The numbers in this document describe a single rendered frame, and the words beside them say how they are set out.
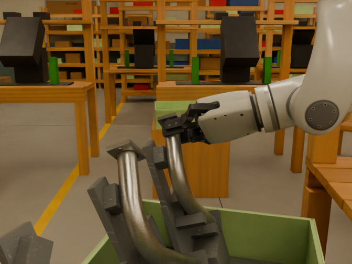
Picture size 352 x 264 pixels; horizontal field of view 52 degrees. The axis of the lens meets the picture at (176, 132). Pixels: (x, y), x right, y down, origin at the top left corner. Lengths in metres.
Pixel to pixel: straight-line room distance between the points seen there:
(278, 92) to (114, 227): 0.34
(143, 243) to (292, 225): 0.44
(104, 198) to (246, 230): 0.44
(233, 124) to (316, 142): 0.85
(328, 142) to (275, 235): 0.68
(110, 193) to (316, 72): 0.34
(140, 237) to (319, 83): 0.33
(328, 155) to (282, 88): 0.88
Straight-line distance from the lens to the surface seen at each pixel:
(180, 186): 0.65
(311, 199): 1.55
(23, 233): 0.44
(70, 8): 11.25
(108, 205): 0.52
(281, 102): 0.63
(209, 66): 7.97
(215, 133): 0.67
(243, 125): 0.65
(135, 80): 10.27
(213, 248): 0.79
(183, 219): 0.71
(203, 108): 0.63
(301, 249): 0.89
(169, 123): 0.67
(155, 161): 0.66
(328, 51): 0.56
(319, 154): 1.48
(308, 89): 0.56
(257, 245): 0.89
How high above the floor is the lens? 1.34
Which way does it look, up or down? 14 degrees down
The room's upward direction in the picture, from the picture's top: straight up
